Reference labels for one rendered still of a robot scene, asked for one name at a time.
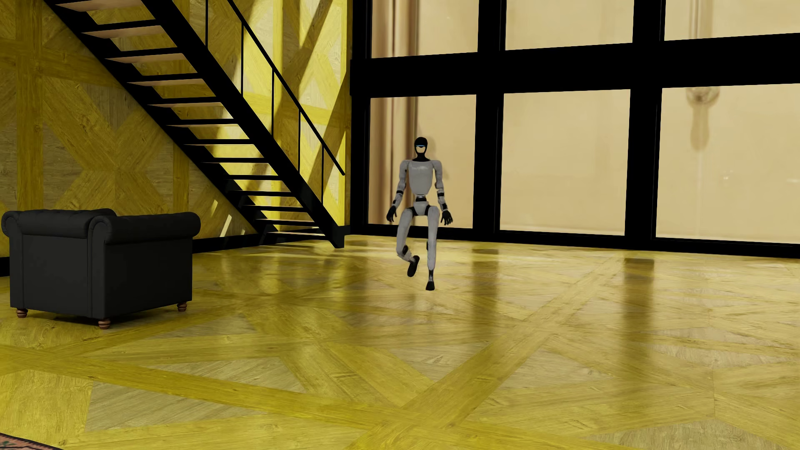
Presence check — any black stair handrail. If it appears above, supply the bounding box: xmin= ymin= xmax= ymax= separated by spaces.
xmin=205 ymin=0 xmax=346 ymax=207

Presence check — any right robot leg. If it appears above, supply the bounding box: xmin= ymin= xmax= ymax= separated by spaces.
xmin=396 ymin=205 xmax=421 ymax=278

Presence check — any black leather armchair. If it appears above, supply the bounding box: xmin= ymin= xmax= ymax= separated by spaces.
xmin=1 ymin=209 xmax=202 ymax=330

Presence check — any patterned rug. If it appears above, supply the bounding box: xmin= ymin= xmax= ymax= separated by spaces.
xmin=0 ymin=432 xmax=65 ymax=450

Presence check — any robot leg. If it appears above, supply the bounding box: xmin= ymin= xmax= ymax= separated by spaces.
xmin=422 ymin=205 xmax=439 ymax=292
xmin=396 ymin=205 xmax=421 ymax=278

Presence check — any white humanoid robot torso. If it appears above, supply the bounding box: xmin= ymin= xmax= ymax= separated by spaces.
xmin=403 ymin=157 xmax=443 ymax=217

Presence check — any black window frame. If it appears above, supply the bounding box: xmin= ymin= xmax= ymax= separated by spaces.
xmin=349 ymin=0 xmax=800 ymax=259

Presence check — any black open staircase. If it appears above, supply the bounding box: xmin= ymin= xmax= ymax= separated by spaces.
xmin=42 ymin=0 xmax=346 ymax=250

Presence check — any left robot leg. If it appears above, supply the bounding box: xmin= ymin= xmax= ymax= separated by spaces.
xmin=422 ymin=205 xmax=439 ymax=292

